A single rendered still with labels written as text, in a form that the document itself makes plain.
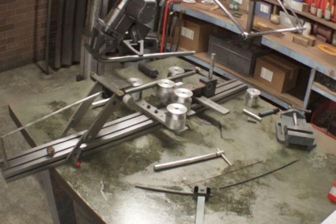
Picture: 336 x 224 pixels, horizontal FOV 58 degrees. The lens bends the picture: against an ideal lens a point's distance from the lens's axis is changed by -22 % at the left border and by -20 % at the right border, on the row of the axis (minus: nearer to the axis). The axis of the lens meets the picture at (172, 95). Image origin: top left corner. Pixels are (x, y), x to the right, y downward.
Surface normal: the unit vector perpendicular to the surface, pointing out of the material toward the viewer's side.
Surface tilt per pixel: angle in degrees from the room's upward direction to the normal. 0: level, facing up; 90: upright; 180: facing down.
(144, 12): 99
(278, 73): 91
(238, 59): 90
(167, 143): 0
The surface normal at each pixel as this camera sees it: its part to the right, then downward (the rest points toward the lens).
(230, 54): -0.71, 0.24
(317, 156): 0.11, -0.89
